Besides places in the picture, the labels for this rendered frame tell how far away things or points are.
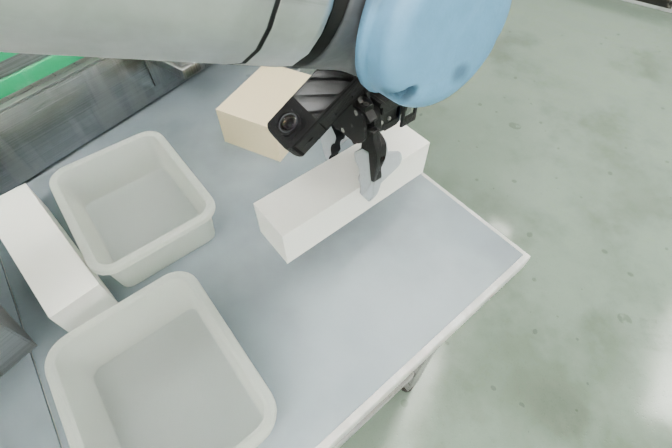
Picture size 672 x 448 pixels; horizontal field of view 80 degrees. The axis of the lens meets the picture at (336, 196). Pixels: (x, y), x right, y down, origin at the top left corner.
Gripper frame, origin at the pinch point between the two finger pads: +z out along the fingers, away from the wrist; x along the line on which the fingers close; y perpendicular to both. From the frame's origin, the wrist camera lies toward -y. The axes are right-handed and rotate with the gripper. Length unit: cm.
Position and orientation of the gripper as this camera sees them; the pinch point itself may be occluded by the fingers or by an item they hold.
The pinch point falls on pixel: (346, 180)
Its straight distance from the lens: 52.3
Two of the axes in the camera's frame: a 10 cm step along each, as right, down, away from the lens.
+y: 7.8, -4.9, 4.0
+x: -6.3, -6.0, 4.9
